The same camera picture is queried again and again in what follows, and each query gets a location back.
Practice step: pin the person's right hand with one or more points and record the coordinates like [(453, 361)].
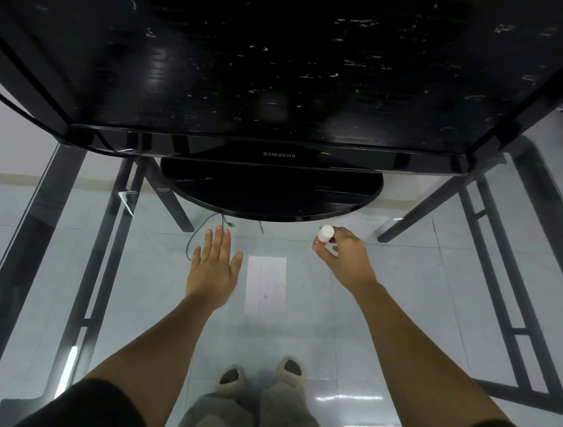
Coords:
[(351, 265)]

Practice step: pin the person's left hand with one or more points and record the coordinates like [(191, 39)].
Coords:
[(211, 276)]

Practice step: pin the person's left middle finger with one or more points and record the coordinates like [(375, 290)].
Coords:
[(218, 239)]

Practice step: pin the person's left little finger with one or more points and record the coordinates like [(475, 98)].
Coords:
[(196, 256)]

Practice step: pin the person's left thumb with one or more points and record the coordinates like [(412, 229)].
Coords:
[(236, 265)]

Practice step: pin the person's right thumb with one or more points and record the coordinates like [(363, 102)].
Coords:
[(325, 253)]

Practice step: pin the small white bottle red label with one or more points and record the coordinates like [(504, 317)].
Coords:
[(324, 236)]

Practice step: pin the person's left forearm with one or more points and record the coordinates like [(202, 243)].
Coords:
[(158, 358)]

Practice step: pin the person's right forearm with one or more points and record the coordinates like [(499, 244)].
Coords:
[(421, 363)]

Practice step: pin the white sheet with blue dot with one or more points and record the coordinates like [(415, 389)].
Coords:
[(266, 284)]

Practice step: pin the black oval television stand base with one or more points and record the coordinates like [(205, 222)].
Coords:
[(268, 194)]

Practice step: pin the beige left shoe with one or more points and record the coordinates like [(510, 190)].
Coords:
[(231, 380)]

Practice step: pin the beige shoe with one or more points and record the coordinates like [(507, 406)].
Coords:
[(290, 369), (231, 380)]

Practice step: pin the beige right shoe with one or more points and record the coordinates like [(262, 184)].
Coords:
[(290, 369)]

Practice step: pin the grey trousers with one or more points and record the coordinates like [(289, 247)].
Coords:
[(287, 410)]

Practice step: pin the black left sleeve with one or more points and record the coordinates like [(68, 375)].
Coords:
[(88, 413)]

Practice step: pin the black flat screen television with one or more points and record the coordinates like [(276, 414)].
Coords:
[(286, 57)]

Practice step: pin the glass table with black frame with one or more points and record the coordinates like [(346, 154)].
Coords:
[(43, 208)]

